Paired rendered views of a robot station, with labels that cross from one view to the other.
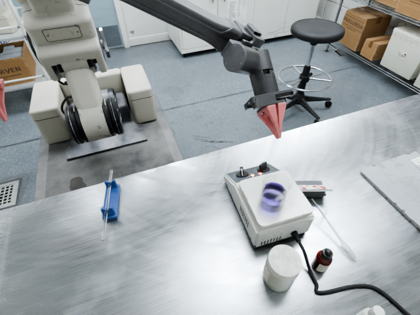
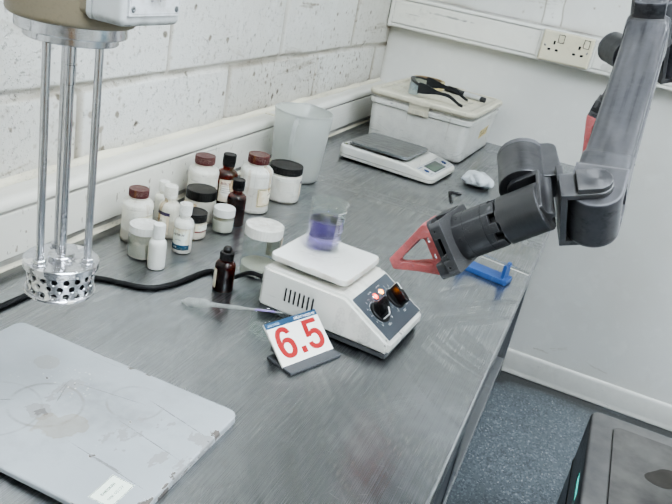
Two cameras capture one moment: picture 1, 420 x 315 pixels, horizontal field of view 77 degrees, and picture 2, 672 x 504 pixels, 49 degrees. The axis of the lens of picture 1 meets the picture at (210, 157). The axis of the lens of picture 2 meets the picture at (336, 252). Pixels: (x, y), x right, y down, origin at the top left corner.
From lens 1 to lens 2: 1.27 m
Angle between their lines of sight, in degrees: 97
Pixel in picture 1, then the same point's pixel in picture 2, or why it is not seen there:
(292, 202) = (301, 253)
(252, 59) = (502, 160)
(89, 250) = not seen: hidden behind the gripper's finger
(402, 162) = (153, 467)
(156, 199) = (451, 288)
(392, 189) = (159, 396)
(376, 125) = not seen: outside the picture
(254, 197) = (345, 248)
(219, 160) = (463, 349)
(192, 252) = not seen: hidden behind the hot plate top
